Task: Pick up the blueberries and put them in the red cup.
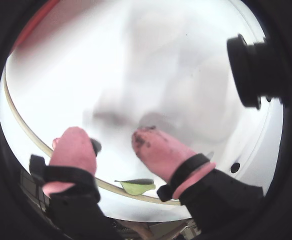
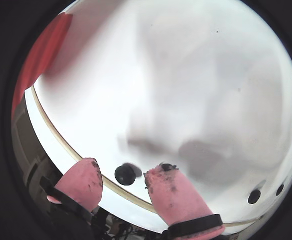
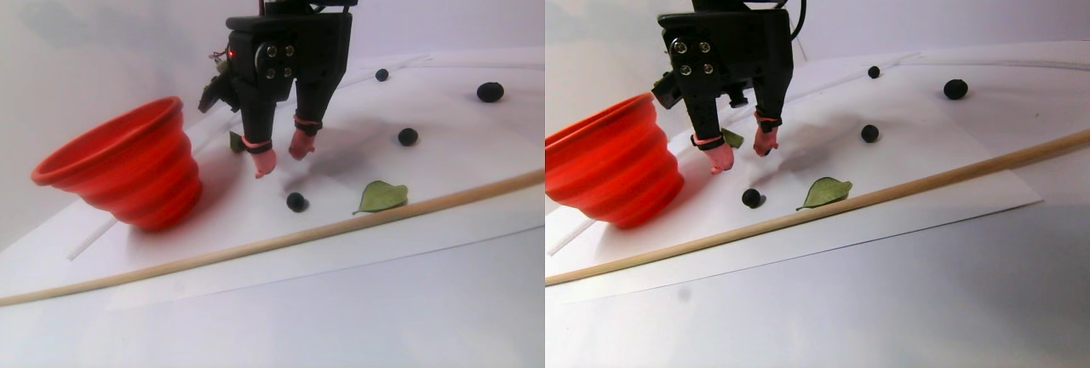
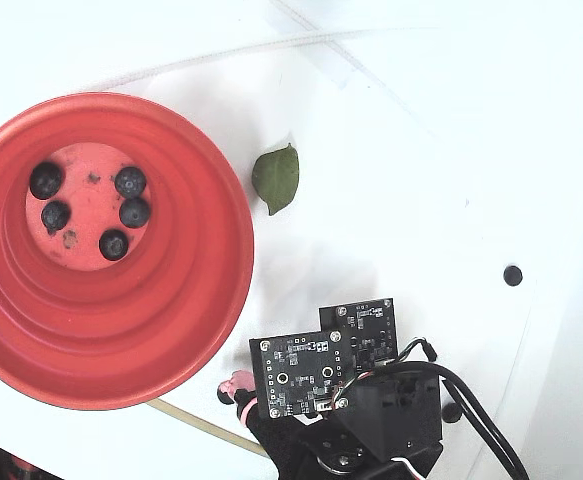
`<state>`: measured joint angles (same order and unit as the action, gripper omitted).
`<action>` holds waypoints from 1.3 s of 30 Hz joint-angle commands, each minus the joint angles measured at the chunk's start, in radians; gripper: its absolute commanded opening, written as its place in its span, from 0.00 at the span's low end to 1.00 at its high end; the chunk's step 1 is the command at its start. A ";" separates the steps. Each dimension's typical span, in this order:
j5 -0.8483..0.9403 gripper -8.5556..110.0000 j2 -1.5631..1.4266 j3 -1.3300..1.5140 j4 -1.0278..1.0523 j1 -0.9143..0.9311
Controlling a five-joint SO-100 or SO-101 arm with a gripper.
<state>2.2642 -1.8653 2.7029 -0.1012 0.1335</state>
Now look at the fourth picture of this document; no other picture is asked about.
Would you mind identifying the thin wooden stick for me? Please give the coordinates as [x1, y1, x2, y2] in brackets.
[145, 398, 268, 457]

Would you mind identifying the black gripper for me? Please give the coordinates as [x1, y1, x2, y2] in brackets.
[219, 369, 446, 480]

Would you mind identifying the red collapsible cup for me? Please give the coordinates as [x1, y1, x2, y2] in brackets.
[0, 92, 255, 411]

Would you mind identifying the black camera circuit board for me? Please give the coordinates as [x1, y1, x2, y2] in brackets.
[248, 329, 356, 420]
[318, 298, 398, 374]

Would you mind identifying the dark green leaf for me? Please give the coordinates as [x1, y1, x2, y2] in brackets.
[251, 142, 301, 217]

